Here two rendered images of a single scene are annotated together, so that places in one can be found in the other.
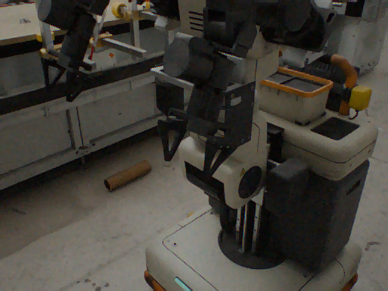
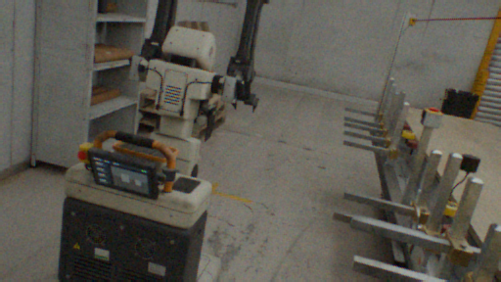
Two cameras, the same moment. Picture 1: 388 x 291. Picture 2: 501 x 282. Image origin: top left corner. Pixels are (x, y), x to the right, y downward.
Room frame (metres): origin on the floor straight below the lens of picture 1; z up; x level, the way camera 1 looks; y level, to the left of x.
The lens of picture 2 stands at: (2.77, -0.99, 1.53)
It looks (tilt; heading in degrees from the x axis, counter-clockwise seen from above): 17 degrees down; 144
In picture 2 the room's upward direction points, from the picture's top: 10 degrees clockwise
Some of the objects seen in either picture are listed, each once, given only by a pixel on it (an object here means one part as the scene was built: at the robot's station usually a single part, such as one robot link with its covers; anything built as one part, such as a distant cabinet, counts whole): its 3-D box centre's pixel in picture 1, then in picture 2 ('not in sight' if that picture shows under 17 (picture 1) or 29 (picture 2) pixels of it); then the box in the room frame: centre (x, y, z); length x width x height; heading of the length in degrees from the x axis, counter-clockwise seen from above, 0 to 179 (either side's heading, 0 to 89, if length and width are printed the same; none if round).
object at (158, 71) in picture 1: (204, 91); (186, 112); (0.93, -0.04, 0.99); 0.28 x 0.16 x 0.22; 43
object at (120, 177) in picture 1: (128, 174); not in sight; (1.94, 0.39, 0.04); 0.30 x 0.08 x 0.08; 135
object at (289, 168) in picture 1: (245, 182); not in sight; (0.97, -0.17, 0.68); 0.28 x 0.27 x 0.25; 43
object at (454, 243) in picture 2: (136, 14); (455, 247); (2.16, 0.30, 0.95); 0.14 x 0.06 x 0.05; 135
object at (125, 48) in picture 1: (117, 45); (392, 230); (1.90, 0.37, 0.84); 0.43 x 0.03 x 0.04; 45
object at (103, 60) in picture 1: (95, 62); (414, 251); (1.93, 0.49, 0.75); 0.26 x 0.01 x 0.10; 135
